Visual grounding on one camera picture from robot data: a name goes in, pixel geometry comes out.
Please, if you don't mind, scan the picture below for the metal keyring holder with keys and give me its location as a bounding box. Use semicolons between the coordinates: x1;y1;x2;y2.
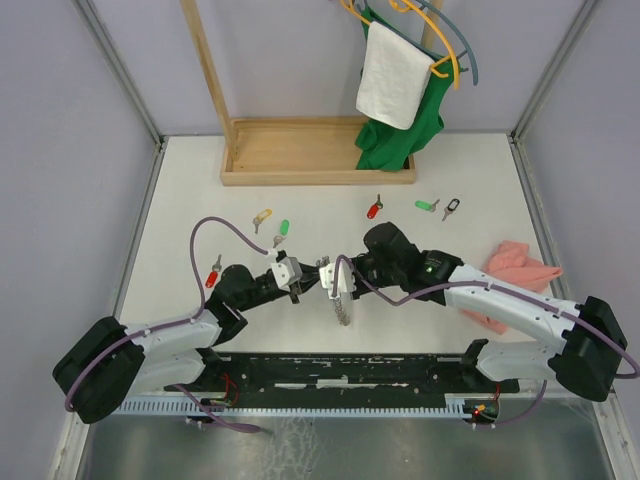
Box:
314;254;354;329

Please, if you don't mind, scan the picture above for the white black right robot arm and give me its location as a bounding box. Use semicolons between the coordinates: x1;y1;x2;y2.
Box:
331;222;639;402

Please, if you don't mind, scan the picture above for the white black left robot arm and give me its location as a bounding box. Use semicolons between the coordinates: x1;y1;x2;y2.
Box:
52;257;319;424

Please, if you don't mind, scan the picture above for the key with light green tag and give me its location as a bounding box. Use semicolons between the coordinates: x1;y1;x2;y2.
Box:
272;219;290;249

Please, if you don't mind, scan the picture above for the key with red tag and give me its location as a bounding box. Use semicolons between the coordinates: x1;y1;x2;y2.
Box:
367;195;384;219
204;254;222;289

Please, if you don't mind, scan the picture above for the key with yellow tag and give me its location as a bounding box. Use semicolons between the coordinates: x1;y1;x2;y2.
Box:
252;208;273;235

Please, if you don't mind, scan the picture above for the key with black tag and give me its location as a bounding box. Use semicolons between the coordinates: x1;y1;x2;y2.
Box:
442;198;460;221

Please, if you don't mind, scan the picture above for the green shirt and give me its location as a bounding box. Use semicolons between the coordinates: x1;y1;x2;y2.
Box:
355;6;462;172

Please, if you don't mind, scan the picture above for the wooden clothes rack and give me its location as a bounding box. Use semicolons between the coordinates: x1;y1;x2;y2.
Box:
181;1;417;186

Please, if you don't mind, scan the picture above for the pink cloth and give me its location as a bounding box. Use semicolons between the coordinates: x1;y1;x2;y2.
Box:
459;239;564;336

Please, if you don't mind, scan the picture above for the white towel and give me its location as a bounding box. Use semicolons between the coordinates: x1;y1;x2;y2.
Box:
356;22;434;130

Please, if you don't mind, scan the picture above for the yellow clothes hanger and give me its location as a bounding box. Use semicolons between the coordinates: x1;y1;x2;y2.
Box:
339;0;462;79

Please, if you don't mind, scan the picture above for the grey clothes hanger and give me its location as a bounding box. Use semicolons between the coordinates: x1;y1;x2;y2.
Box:
340;0;479;86

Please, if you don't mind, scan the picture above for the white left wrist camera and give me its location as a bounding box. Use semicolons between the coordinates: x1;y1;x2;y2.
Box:
271;257;302;290

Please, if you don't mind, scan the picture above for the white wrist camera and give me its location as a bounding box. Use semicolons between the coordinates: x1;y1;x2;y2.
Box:
319;261;356;300
271;257;302;290

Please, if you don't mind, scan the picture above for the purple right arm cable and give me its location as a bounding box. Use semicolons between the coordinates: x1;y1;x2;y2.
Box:
332;253;640;380

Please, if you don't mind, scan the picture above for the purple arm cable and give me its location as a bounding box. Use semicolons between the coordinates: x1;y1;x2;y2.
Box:
64;216;281;413
332;253;640;380

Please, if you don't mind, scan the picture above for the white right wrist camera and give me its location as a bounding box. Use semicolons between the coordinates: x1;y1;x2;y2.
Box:
319;261;356;300

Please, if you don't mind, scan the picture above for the white cable duct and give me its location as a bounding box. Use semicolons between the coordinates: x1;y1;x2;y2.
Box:
107;394;476;417

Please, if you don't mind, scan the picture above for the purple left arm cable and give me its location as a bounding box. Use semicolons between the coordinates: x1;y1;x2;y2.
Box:
64;216;281;413

